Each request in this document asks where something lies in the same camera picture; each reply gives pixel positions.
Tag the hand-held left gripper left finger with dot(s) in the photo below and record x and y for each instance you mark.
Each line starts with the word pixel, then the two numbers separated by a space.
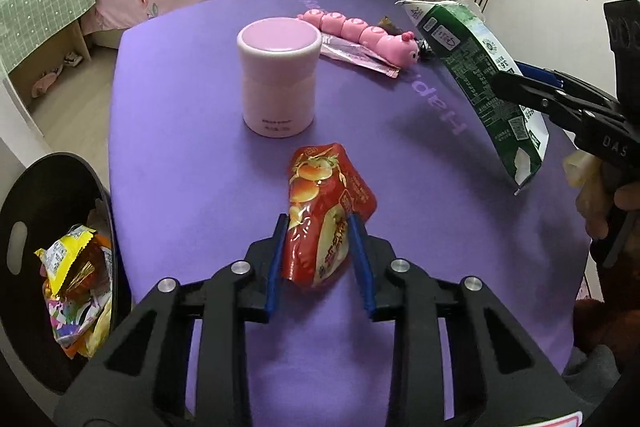
pixel 276 267

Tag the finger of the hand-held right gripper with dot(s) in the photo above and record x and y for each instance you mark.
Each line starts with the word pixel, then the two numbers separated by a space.
pixel 530 94
pixel 545 74

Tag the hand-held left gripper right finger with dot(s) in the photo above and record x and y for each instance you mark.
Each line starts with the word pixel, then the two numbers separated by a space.
pixel 361 267

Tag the green white milk carton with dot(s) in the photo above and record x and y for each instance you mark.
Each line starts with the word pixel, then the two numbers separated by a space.
pixel 480 77

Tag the red snack packet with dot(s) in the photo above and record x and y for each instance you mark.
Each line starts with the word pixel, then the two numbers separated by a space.
pixel 320 217

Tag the yellow snack bag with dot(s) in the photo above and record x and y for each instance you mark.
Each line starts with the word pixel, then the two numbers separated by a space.
pixel 62 257

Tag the black trash bin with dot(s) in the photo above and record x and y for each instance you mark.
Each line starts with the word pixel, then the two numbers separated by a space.
pixel 30 192

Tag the person's right hand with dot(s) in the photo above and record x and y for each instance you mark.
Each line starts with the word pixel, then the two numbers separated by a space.
pixel 587 187

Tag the purple table mat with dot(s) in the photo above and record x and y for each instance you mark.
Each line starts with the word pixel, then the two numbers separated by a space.
pixel 190 157

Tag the pink caterpillar toy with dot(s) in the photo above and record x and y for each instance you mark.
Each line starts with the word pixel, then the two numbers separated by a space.
pixel 365 34

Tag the pink flat wrapper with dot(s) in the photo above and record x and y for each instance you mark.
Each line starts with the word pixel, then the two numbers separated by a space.
pixel 355 57

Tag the pink cup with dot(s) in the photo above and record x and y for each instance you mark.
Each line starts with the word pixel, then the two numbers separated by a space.
pixel 280 82

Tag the multicoloured wrapper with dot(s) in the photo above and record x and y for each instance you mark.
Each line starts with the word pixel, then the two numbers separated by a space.
pixel 75 319

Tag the grey garment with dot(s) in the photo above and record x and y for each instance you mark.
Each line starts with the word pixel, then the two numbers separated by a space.
pixel 590 364

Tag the white slipper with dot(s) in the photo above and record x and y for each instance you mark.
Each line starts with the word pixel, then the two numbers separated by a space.
pixel 73 59

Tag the pink slipper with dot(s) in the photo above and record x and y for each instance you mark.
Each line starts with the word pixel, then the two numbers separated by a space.
pixel 46 83

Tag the wooden nightstand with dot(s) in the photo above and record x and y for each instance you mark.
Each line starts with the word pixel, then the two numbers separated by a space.
pixel 35 67

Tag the green checked cloth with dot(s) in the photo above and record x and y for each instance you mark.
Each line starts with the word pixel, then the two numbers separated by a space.
pixel 45 7

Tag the beige bed frame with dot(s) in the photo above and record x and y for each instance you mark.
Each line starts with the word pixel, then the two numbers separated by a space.
pixel 106 39

